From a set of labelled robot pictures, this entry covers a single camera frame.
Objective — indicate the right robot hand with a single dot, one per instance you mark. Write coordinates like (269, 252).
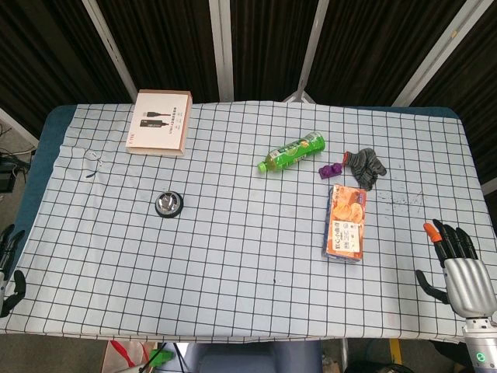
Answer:
(464, 277)

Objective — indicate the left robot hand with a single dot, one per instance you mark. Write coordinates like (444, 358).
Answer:
(8, 248)

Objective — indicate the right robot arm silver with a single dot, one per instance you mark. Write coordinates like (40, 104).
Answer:
(481, 342)

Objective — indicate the orange biscuit box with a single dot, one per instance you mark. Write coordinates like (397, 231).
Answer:
(345, 225)

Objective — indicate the grey striped knit glove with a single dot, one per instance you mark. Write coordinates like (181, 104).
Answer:
(365, 165)

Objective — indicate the white red paper bag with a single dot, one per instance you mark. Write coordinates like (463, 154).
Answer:
(126, 356)

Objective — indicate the purple plastic toy block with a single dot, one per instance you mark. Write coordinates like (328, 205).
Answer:
(330, 170)

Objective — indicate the green plastic object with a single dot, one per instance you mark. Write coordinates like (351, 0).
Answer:
(161, 356)

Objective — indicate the green tea plastic bottle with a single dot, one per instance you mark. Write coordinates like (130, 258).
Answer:
(291, 151)

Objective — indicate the blue grey chair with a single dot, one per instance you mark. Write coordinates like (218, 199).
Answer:
(252, 357)

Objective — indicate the white grid checkered tablecloth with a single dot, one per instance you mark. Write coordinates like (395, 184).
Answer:
(240, 233)

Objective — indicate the white partition frame post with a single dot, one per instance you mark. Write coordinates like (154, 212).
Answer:
(306, 58)
(222, 50)
(438, 54)
(112, 46)

